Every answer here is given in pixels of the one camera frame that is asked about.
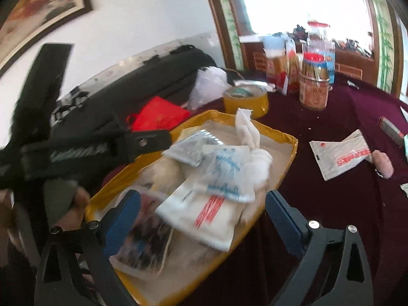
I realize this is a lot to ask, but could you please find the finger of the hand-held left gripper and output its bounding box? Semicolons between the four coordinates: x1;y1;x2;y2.
123;129;172;164

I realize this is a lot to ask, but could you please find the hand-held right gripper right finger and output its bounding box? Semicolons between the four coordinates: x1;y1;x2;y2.
265;190;374;306

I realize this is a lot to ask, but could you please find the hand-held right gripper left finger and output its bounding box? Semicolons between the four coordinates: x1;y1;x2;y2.
33;189;142;306

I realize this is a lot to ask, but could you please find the clear bag of coloured cloths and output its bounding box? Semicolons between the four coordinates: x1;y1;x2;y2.
110;188;176;276

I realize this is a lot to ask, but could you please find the small white packet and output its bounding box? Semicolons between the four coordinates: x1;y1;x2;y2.
162;130;212;167

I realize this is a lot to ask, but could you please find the white fluffy cloth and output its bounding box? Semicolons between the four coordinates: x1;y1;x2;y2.
234;108;274;185

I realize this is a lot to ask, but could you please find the white tissue pack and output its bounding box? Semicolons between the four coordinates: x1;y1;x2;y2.
194;145;257;203

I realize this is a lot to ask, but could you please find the white packet with red print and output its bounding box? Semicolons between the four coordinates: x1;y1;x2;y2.
309;129;373;182
156;178;246;252

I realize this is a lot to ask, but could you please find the yellow rimmed tray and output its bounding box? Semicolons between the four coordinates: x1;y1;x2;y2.
85;110;298;306

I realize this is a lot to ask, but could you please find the person's left hand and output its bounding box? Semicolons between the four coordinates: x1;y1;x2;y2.
56;187;91;232

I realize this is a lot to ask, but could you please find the red paper bag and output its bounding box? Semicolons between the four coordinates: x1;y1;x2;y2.
127;96;191;133

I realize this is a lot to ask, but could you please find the maroon tablecloth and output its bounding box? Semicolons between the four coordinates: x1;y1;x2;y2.
102;70;408;306

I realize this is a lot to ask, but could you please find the black fabric bag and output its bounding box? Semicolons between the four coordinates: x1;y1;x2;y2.
51;45;220;134

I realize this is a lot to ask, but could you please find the white plastic bag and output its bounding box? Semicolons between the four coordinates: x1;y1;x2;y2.
186;66;232;110

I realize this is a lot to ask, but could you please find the yellow tape roll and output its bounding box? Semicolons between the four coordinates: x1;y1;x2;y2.
222;84;269;119

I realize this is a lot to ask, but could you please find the pink fuzzy item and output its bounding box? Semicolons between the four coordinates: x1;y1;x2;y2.
371;150;394;179

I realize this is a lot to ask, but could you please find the dark grey tube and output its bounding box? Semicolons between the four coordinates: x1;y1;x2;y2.
378;116;407;147

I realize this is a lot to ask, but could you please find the snack package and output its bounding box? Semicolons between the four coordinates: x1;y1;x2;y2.
264;35;302;94

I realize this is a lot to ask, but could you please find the wooden sideboard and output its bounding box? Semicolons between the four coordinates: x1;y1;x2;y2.
331;38;377;80

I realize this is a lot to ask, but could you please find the clear jar with blue label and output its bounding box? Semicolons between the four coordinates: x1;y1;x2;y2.
301;22;336;85

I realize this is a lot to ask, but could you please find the bamboo print wall panel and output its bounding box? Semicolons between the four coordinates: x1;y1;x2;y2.
210;0;244;71
366;0;400;93

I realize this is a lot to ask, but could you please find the framed wall picture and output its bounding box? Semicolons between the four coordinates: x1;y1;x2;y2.
0;0;93;77

